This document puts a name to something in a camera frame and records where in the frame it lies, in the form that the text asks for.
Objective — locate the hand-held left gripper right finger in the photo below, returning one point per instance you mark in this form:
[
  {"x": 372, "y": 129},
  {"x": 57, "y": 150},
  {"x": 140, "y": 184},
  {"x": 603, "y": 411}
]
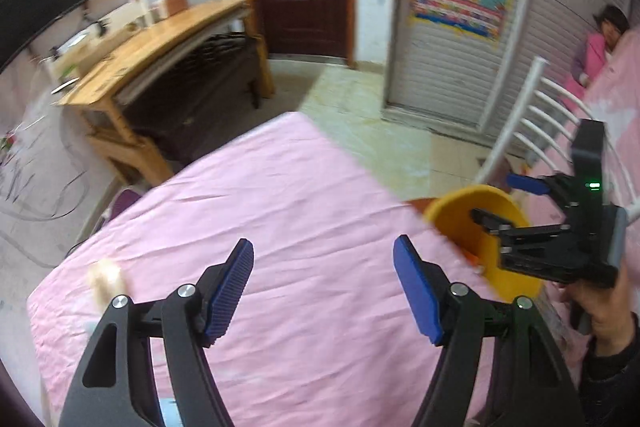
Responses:
[{"x": 417, "y": 292}]

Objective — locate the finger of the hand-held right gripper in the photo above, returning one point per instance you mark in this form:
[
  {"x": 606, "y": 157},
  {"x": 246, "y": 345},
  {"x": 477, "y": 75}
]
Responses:
[
  {"x": 525, "y": 183},
  {"x": 492, "y": 222}
]

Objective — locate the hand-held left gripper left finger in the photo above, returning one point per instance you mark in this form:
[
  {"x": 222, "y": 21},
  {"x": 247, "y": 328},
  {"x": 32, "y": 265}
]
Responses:
[{"x": 230, "y": 292}]

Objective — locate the yellow plastic bin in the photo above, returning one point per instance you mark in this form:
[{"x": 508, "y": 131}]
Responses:
[{"x": 455, "y": 217}]

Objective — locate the person's right forearm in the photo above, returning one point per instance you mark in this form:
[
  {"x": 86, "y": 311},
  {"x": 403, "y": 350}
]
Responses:
[{"x": 610, "y": 392}]

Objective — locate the person's right hand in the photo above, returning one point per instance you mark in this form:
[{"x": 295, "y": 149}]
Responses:
[{"x": 607, "y": 312}]

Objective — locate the white slatted chair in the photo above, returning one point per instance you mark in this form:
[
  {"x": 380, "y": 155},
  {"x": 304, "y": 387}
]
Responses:
[{"x": 510, "y": 127}]

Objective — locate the pink table sheet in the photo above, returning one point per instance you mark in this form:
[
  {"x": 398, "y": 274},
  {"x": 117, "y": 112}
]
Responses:
[{"x": 300, "y": 207}]

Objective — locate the cream crumpled paper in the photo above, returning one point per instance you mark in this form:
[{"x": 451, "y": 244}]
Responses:
[{"x": 105, "y": 279}]

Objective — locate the white slatted door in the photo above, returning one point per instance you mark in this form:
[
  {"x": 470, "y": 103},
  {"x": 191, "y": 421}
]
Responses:
[{"x": 450, "y": 72}]

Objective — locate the purple chair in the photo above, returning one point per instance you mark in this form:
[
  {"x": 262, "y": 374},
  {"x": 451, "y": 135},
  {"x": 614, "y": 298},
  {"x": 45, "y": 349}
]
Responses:
[{"x": 122, "y": 202}]

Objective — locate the wooden desk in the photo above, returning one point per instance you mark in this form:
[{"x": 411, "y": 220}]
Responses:
[{"x": 150, "y": 42}]

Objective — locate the orange box on desk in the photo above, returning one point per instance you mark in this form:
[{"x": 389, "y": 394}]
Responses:
[{"x": 176, "y": 3}]

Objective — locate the white desk shelf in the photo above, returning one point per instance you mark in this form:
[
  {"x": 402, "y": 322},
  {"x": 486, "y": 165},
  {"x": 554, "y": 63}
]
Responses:
[{"x": 120, "y": 17}]

